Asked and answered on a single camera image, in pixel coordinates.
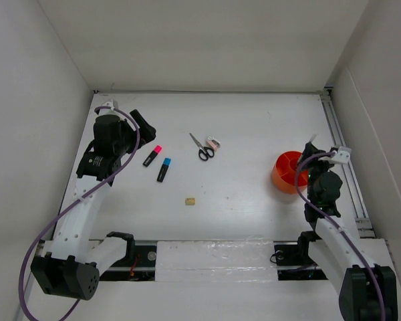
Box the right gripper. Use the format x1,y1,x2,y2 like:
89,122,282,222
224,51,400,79
298,142,336,201

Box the small yellow eraser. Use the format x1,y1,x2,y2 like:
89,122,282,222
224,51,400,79
185,198,196,206

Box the black gel pen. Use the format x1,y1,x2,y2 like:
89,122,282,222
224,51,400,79
307,134,317,144

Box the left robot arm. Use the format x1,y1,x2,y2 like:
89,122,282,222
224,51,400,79
31,107,156,300

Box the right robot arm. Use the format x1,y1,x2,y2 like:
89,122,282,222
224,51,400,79
295,142,398,320

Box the pink capped highlighter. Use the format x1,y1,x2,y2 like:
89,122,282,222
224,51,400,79
142,145,162,167

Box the orange round divided container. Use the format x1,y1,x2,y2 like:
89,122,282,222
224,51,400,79
271,150,308,195

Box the blue capped highlighter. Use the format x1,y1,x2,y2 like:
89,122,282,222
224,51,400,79
156,158,171,183

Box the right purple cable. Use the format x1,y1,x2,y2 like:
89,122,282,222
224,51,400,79
293,150,387,321

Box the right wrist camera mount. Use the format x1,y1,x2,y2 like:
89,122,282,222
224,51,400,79
329,146,352,165

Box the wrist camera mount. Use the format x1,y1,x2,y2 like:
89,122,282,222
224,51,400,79
329,146,352,165
98,99,118,116

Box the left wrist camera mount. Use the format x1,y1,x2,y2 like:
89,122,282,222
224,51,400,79
98,99,118,116

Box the black handled scissors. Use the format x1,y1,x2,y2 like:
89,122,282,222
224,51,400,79
189,133,215,161

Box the aluminium rail right side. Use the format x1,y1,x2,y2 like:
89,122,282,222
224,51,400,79
319,87,376,239

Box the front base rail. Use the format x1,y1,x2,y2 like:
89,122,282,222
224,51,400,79
101,240,326,283

